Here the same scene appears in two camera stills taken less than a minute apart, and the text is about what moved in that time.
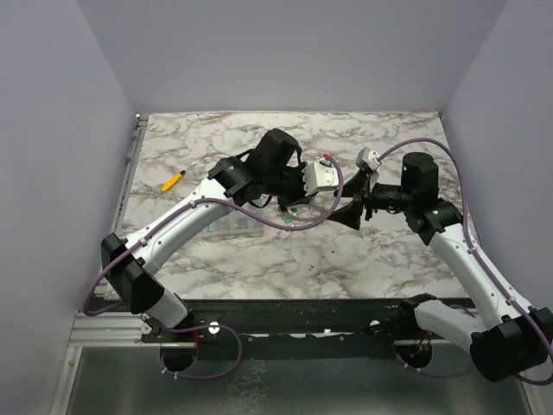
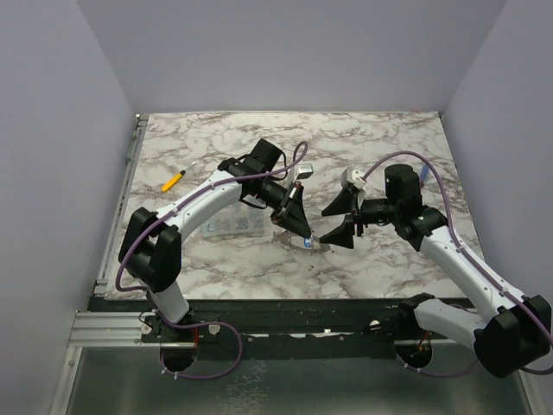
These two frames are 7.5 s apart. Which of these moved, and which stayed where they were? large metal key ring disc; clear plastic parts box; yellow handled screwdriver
Moved: large metal key ring disc
Stayed: clear plastic parts box; yellow handled screwdriver
